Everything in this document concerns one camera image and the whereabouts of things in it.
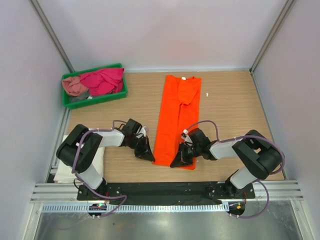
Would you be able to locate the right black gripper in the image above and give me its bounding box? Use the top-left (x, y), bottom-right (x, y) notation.
top-left (171, 142), bottom-right (202, 168)

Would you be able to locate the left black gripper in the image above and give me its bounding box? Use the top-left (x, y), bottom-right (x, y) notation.
top-left (129, 135), bottom-right (155, 162)

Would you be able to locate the orange t shirt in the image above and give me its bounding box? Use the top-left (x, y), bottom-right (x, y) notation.
top-left (153, 75), bottom-right (202, 167)

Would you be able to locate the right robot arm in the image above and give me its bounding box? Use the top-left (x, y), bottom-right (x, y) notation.
top-left (170, 128), bottom-right (285, 198)

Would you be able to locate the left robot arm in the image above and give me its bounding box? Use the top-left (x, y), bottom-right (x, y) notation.
top-left (56, 118), bottom-right (156, 200)

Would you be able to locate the magenta t shirt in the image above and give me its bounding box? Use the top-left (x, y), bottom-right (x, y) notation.
top-left (79, 67), bottom-right (125, 97)

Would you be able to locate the grey t shirt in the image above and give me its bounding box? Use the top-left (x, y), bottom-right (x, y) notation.
top-left (69, 90), bottom-right (93, 103)

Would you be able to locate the folded white t shirt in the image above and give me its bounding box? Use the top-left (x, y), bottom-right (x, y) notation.
top-left (53, 147), bottom-right (105, 184)

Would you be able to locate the dusty pink t shirt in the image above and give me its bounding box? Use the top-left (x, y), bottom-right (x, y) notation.
top-left (61, 76), bottom-right (88, 97)

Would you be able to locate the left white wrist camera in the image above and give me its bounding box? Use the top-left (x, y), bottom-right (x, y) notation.
top-left (137, 126), bottom-right (149, 138)

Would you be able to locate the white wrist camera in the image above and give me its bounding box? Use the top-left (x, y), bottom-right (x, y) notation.
top-left (137, 126), bottom-right (149, 138)
top-left (181, 129), bottom-right (193, 144)

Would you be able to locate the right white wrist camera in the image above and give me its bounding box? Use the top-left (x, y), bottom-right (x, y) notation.
top-left (181, 129), bottom-right (193, 144)

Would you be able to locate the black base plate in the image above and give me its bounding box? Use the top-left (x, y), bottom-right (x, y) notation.
top-left (76, 181), bottom-right (256, 206)

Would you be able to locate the white slotted cable duct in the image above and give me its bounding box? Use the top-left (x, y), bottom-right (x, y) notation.
top-left (41, 202), bottom-right (229, 214)

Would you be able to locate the aluminium front rail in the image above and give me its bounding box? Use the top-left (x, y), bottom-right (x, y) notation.
top-left (30, 180), bottom-right (304, 204)

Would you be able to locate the left aluminium corner post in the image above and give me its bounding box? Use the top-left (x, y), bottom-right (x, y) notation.
top-left (29, 0), bottom-right (75, 73)

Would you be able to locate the aluminium corner post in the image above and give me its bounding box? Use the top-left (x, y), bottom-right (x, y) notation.
top-left (29, 0), bottom-right (75, 73)
top-left (249, 0), bottom-right (296, 75)

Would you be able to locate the right aluminium corner post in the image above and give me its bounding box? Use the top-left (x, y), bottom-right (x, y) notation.
top-left (249, 0), bottom-right (296, 75)

